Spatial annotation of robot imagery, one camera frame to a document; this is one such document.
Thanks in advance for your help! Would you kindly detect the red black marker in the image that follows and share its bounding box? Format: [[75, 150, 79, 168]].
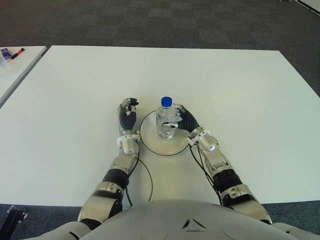
[[8, 47, 26, 62]]

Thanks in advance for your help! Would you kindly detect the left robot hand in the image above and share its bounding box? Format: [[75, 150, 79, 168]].
[[117, 96, 140, 136]]

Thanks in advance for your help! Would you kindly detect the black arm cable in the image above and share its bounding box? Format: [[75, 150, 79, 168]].
[[188, 143, 227, 206], [123, 143, 154, 208]]

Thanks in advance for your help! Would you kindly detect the black metal stand foot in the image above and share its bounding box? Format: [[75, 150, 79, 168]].
[[6, 205, 29, 227]]

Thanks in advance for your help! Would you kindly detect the clear water bottle blue cap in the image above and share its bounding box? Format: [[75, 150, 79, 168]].
[[156, 96, 176, 141]]

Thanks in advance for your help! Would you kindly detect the white plate black rim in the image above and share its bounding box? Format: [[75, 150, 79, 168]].
[[139, 109, 193, 156]]

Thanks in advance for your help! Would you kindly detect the white side table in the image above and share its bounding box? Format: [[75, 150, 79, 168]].
[[0, 45, 48, 108]]

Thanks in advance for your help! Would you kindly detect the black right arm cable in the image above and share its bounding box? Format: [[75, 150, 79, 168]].
[[188, 143, 227, 206]]

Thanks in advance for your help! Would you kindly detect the grey robot torso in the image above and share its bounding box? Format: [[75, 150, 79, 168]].
[[44, 198, 320, 240]]

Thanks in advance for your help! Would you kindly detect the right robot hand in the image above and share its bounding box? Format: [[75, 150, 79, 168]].
[[161, 103, 202, 138]]

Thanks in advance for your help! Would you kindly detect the small blue white box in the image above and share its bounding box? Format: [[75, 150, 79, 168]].
[[0, 47, 13, 62]]

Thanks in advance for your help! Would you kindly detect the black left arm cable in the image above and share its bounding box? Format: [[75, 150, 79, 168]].
[[123, 143, 154, 208]]

